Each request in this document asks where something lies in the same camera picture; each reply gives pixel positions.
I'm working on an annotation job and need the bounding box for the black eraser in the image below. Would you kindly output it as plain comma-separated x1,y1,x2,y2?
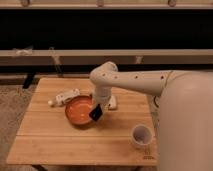
89,104,103,121

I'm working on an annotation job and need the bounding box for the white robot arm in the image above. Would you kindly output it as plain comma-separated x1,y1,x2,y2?
90,62,213,171

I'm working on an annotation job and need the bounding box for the orange bowl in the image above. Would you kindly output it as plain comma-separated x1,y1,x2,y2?
65,95,93,126

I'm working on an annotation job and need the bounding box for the white power strip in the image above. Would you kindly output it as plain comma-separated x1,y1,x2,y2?
48,89,80,107

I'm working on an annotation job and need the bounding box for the wooden table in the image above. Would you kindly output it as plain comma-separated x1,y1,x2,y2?
7,78,157,166

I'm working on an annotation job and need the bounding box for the white cup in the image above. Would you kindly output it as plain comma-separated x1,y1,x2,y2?
131,124,153,149

